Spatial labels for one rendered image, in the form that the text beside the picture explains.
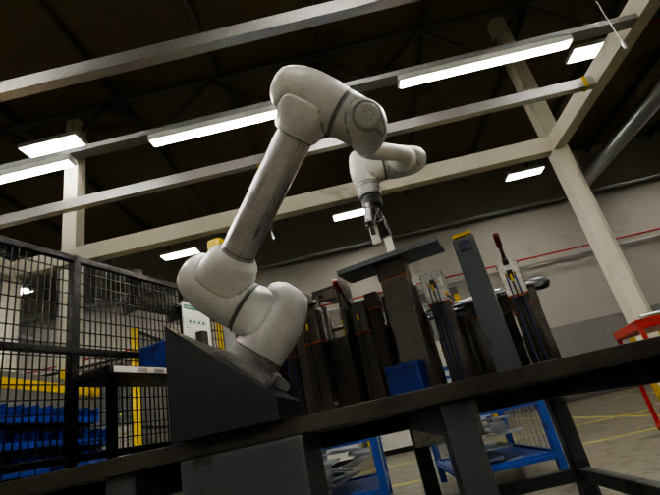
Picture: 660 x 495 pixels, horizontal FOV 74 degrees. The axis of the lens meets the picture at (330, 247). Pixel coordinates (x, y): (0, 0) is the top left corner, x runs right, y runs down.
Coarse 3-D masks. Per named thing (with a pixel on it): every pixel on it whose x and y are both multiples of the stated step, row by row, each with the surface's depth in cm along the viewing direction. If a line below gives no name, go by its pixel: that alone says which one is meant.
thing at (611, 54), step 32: (640, 0) 361; (576, 32) 369; (608, 32) 377; (640, 32) 385; (608, 64) 416; (576, 96) 477; (160, 128) 377; (576, 128) 509; (32, 160) 378; (448, 160) 557; (480, 160) 552; (512, 160) 549; (320, 192) 559; (352, 192) 554; (384, 192) 559; (192, 224) 562; (224, 224) 557; (96, 256) 559
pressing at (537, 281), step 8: (528, 280) 157; (536, 280) 156; (544, 280) 161; (536, 288) 171; (544, 288) 170; (496, 296) 170; (456, 304) 165; (464, 304) 172; (456, 312) 182; (432, 320) 186
